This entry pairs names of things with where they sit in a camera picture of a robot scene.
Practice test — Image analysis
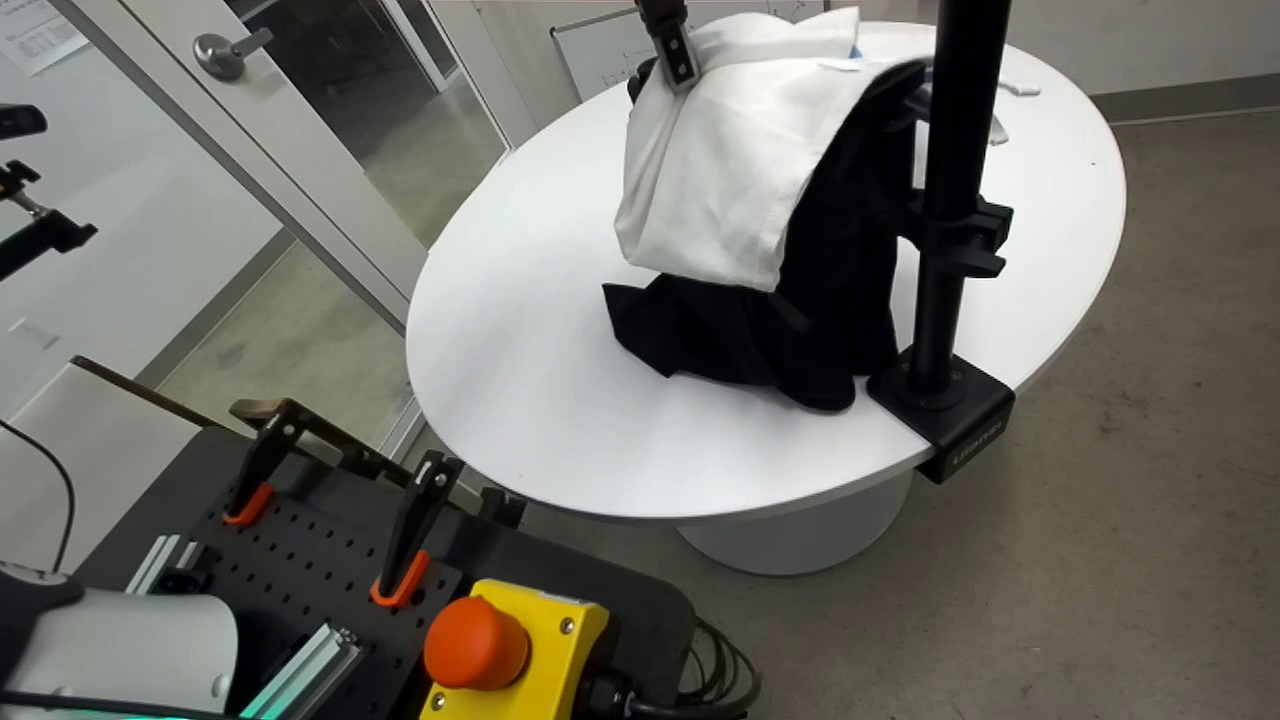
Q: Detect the thin black cable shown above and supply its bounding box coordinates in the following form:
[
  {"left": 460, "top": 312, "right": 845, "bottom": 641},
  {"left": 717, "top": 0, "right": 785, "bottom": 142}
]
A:
[{"left": 0, "top": 415, "right": 81, "bottom": 574}]

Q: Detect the white towel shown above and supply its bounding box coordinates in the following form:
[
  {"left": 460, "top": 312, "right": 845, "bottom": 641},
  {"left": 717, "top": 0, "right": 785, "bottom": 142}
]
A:
[{"left": 614, "top": 9, "right": 934, "bottom": 294}]

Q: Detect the yellow emergency stop orange button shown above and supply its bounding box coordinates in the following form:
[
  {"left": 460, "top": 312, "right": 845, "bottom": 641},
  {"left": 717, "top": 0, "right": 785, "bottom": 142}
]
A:
[{"left": 416, "top": 574, "right": 616, "bottom": 720}]

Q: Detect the silver door handle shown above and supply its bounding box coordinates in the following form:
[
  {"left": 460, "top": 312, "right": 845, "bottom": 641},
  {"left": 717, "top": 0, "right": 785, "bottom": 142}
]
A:
[{"left": 191, "top": 29, "right": 280, "bottom": 82}]

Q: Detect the black pole with table clamp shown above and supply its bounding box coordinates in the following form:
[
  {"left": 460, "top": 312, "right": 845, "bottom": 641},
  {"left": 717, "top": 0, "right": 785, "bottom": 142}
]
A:
[{"left": 864, "top": 0, "right": 1021, "bottom": 487}]

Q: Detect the black cloth stand cover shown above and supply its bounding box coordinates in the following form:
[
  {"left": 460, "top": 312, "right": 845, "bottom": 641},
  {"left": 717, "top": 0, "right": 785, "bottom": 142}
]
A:
[{"left": 601, "top": 56, "right": 942, "bottom": 415}]

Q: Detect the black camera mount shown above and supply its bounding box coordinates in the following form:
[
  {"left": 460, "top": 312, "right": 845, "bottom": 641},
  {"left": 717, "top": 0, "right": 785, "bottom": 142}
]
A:
[{"left": 0, "top": 101, "right": 100, "bottom": 284}]

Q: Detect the black perforated breadboard base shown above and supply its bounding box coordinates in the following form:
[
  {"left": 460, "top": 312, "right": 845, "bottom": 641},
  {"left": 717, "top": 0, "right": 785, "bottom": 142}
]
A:
[{"left": 73, "top": 422, "right": 699, "bottom": 720}]

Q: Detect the white panel with dark edge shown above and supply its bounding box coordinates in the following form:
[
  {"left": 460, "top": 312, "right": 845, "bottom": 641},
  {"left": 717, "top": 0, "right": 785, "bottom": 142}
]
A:
[{"left": 0, "top": 350, "right": 218, "bottom": 578}]

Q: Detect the glass door white frame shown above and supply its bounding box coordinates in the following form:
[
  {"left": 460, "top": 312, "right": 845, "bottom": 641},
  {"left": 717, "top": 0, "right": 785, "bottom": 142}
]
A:
[{"left": 53, "top": 0, "right": 512, "bottom": 330}]

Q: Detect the white board against wall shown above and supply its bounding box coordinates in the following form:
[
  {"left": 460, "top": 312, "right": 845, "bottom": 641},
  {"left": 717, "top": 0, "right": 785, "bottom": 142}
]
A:
[{"left": 546, "top": 2, "right": 649, "bottom": 104}]

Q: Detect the silver aluminium extrusion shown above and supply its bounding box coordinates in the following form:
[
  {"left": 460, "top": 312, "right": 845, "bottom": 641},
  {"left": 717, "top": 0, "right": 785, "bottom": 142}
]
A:
[
  {"left": 125, "top": 526, "right": 210, "bottom": 599},
  {"left": 237, "top": 619, "right": 364, "bottom": 720}
]

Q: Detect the white table pedestal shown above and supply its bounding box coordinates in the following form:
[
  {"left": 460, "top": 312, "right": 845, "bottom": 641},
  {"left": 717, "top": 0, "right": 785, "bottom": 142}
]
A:
[{"left": 675, "top": 468, "right": 922, "bottom": 578}]

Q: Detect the black clamp orange handle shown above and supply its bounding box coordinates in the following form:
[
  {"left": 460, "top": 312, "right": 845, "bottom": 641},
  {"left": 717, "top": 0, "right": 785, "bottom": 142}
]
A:
[
  {"left": 367, "top": 447, "right": 471, "bottom": 616},
  {"left": 218, "top": 396, "right": 341, "bottom": 537}
]

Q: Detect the black cable bundle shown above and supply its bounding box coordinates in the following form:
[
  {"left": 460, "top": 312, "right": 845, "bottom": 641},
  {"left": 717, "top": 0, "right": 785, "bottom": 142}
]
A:
[{"left": 584, "top": 616, "right": 763, "bottom": 720}]

